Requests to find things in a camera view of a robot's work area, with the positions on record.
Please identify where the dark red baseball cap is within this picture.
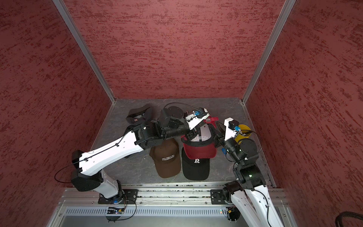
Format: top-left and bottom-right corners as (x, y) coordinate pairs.
(181, 117), (219, 159)

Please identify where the brown baseball cap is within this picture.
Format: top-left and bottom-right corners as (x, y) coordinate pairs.
(149, 139), (182, 178)

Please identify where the black cap under left arm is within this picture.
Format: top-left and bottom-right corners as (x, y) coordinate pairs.
(121, 125), (136, 159)

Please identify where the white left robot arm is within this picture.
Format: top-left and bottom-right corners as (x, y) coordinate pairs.
(70, 102), (209, 200)

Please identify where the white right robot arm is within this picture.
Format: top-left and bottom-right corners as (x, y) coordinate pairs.
(215, 136), (284, 227)

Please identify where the grey baseball cap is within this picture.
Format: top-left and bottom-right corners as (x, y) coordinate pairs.
(126, 104), (153, 125)

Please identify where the yellow plastic cup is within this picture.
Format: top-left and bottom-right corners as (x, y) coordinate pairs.
(234, 124), (252, 143)

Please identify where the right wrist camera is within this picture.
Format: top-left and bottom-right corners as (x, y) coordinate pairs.
(224, 118), (240, 141)

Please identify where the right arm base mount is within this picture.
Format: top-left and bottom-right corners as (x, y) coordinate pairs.
(210, 188), (234, 205)

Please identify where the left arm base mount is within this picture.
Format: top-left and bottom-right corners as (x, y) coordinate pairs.
(98, 189), (139, 204)

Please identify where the left rear aluminium corner post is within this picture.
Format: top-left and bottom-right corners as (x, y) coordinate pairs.
(53, 0), (117, 105)

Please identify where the aluminium corner post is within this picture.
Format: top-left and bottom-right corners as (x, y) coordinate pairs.
(53, 0), (117, 105)
(242, 0), (296, 106)

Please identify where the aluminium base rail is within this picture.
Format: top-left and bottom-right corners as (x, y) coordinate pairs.
(48, 182), (297, 227)

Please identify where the black cable coil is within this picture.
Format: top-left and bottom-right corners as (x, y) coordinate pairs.
(335, 211), (363, 227)

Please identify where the right rear aluminium corner post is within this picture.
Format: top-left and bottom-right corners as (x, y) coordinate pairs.
(242, 0), (296, 106)

